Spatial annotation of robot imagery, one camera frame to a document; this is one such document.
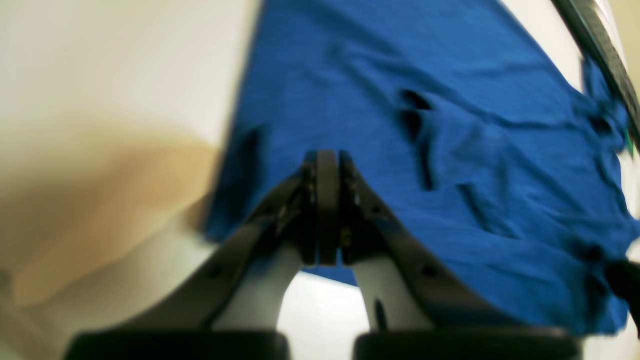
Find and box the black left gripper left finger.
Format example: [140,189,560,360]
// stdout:
[64,150,340,360]

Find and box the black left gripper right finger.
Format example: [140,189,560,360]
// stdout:
[339,150,582,360]

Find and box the blue long-sleeve t-shirt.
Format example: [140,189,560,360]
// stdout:
[205,0,639,335]

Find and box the green tape roll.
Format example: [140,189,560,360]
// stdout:
[625,129,635,158]

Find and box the black computer keyboard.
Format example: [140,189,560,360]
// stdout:
[552,0,640,142]

